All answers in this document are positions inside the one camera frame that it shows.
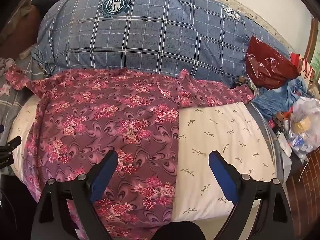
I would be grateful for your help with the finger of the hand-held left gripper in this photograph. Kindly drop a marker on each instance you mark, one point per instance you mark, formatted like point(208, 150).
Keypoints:
point(13, 143)

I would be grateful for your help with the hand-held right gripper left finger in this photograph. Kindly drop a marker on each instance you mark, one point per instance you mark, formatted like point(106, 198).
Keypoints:
point(103, 175)

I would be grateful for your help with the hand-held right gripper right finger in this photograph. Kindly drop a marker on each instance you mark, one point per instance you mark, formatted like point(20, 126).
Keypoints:
point(222, 175)

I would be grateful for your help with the pink floral garment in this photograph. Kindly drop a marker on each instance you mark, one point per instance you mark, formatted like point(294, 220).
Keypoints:
point(100, 120)

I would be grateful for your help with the white leaf print bed sheet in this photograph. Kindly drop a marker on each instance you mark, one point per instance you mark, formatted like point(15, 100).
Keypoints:
point(225, 130)

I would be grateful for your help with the grey striped cloth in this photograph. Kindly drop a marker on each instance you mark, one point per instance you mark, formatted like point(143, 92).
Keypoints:
point(12, 97)

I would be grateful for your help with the blue denim cloth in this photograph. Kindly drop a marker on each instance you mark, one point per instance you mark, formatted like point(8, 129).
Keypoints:
point(277, 97)

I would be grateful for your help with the white plastic bag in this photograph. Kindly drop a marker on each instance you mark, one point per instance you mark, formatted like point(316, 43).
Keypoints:
point(303, 125)

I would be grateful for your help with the brown pillow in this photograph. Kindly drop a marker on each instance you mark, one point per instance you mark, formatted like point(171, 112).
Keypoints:
point(26, 27)

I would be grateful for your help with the red plastic bag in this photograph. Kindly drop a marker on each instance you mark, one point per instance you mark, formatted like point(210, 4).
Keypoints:
point(267, 65)

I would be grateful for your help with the red paper bag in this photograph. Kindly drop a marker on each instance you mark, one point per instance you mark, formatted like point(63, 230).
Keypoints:
point(301, 66)

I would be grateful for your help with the blue plaid quilt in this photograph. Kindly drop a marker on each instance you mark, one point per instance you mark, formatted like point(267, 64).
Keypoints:
point(150, 42)

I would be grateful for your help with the black cloth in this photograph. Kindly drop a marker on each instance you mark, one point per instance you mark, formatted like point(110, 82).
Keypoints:
point(46, 1)

